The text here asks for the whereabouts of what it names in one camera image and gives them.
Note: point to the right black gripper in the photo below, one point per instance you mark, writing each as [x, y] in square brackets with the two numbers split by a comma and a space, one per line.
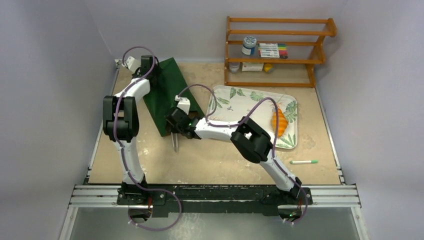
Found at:
[175, 125]

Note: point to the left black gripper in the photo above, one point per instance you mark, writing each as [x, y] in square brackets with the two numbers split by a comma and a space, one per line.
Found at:
[158, 73]

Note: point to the metal tongs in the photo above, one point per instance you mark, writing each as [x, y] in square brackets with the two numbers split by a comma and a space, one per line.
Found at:
[175, 143]

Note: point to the green paper bag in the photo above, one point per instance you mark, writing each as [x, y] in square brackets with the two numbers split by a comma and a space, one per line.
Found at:
[166, 81]

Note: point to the orange fake croissant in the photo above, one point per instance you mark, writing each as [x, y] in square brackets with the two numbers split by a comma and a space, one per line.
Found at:
[278, 122]

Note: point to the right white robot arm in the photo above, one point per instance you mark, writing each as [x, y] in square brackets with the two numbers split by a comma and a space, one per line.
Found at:
[251, 141]

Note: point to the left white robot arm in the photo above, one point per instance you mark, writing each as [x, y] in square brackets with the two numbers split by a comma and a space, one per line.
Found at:
[121, 124]

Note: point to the small clear jar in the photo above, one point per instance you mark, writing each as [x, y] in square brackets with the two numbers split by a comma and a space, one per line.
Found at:
[234, 67]

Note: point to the small white box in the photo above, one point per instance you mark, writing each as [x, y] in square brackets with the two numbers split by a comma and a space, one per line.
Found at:
[252, 66]

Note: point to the yellow small object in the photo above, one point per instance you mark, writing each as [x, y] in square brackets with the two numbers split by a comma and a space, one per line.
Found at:
[268, 67]

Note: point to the white jar blue lid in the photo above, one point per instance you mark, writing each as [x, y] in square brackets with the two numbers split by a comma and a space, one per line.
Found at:
[249, 45]

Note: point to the coloured marker pen set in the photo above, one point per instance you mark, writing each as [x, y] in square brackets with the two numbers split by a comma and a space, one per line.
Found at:
[273, 50]

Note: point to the green white marker pen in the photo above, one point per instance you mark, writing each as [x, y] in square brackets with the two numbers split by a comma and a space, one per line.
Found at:
[302, 162]

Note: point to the orange wooden shelf rack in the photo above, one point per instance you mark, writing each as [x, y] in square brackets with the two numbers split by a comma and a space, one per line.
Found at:
[304, 38]

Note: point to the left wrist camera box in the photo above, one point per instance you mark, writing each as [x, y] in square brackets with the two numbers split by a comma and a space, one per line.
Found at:
[132, 64]

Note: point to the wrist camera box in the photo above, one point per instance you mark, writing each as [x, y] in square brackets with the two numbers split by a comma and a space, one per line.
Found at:
[132, 64]
[183, 103]

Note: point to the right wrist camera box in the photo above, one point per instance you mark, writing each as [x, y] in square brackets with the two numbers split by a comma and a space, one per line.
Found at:
[183, 103]

